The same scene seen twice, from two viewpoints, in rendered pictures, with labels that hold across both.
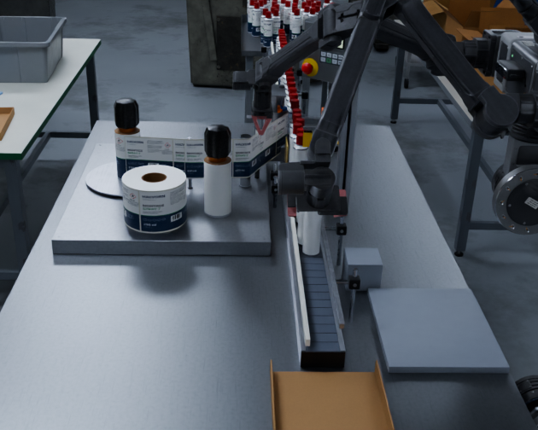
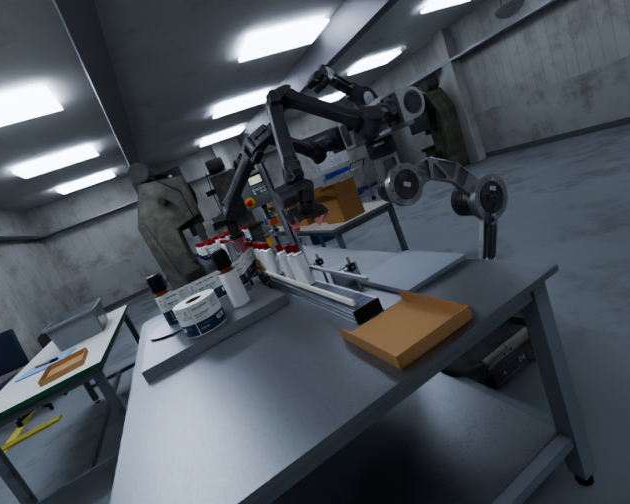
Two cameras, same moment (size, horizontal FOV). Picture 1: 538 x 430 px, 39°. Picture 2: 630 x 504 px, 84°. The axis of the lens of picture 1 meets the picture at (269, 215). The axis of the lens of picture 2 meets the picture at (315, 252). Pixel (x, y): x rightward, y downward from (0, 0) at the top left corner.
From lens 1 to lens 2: 0.87 m
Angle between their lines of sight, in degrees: 23
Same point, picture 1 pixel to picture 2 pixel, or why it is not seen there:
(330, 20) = (251, 143)
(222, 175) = (234, 277)
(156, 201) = (202, 308)
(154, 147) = (184, 293)
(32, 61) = (88, 323)
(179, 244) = (231, 326)
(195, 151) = (210, 282)
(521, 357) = not seen: hidden behind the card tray
